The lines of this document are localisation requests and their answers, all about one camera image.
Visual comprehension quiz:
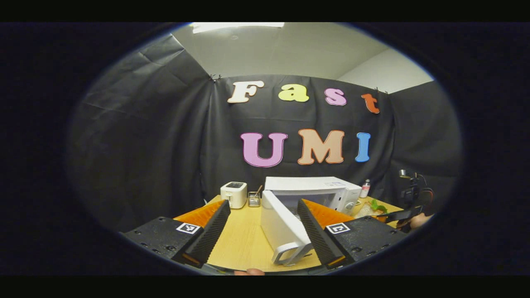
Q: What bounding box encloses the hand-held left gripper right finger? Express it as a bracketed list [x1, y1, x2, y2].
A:
[297, 199, 409, 270]

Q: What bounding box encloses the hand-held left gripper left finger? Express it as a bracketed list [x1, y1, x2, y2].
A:
[121, 199, 231, 269]

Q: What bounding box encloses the sandwich with green lettuce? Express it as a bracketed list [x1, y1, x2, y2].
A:
[355, 199, 388, 220]

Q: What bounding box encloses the white microwave oven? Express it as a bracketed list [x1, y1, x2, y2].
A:
[261, 177, 362, 266]

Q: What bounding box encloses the white toaster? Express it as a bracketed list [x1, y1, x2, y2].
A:
[220, 181, 248, 209]

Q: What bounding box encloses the black backdrop cloth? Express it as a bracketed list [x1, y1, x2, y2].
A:
[68, 33, 463, 232]

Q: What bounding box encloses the ceiling light panel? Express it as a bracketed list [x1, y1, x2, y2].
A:
[193, 22, 285, 34]

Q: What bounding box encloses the small wire utensil holder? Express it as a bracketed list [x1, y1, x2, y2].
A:
[248, 185, 263, 207]

